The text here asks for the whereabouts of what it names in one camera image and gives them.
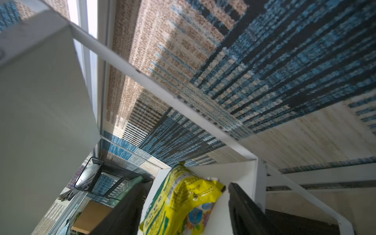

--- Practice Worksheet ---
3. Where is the black wire mesh rack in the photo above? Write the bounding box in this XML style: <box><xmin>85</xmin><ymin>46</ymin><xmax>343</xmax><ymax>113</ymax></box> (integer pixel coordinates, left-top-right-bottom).
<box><xmin>69</xmin><ymin>157</ymin><xmax>154</xmax><ymax>206</ymax></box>

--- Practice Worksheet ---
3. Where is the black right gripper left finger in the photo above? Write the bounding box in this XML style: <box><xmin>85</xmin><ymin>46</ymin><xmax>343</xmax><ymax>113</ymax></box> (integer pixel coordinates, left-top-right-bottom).
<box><xmin>90</xmin><ymin>183</ymin><xmax>145</xmax><ymax>235</ymax></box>

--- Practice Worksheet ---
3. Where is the white round device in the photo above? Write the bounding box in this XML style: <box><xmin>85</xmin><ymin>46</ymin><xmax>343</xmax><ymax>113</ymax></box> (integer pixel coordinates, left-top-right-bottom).
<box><xmin>75</xmin><ymin>164</ymin><xmax>100</xmax><ymax>187</ymax></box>

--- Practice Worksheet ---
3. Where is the wooden board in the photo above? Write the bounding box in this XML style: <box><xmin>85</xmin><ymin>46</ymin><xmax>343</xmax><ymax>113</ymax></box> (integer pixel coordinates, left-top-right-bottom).
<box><xmin>71</xmin><ymin>200</ymin><xmax>113</xmax><ymax>235</ymax></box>

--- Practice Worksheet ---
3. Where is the yellow fertilizer bag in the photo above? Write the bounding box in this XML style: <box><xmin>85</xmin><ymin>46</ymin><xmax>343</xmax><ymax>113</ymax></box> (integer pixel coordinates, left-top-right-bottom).
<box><xmin>139</xmin><ymin>161</ymin><xmax>226</xmax><ymax>235</ymax></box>

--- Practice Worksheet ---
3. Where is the white metal shelf unit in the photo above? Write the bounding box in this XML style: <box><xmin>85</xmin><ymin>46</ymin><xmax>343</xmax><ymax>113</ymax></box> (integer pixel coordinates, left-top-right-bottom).
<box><xmin>0</xmin><ymin>10</ymin><xmax>376</xmax><ymax>235</ymax></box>

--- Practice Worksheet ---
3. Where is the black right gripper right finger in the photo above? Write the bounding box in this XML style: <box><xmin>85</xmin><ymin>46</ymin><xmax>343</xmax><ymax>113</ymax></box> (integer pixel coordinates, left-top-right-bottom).
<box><xmin>228</xmin><ymin>183</ymin><xmax>282</xmax><ymax>235</ymax></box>

